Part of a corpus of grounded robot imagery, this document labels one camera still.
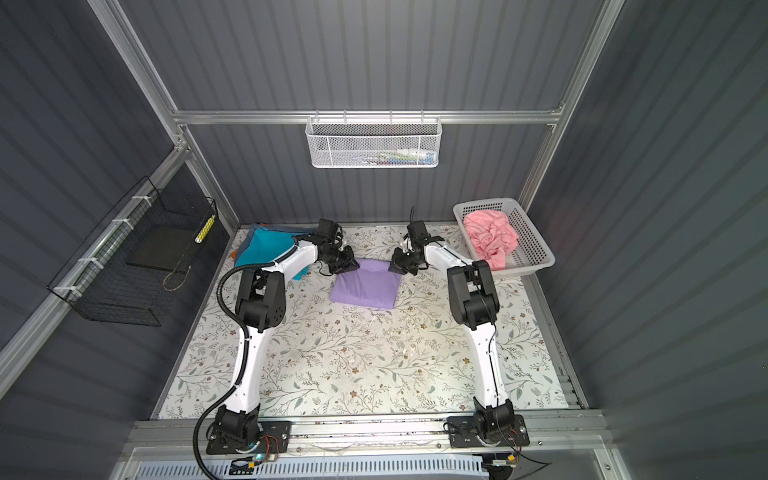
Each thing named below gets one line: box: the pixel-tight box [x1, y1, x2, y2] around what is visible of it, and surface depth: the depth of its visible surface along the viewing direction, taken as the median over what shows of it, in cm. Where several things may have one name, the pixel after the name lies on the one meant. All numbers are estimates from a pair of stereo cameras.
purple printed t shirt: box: [330, 258, 402, 309], surface depth 102 cm
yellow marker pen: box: [194, 214, 216, 244], surface depth 82 cm
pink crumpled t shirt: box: [464, 209, 519, 270], surface depth 114 cm
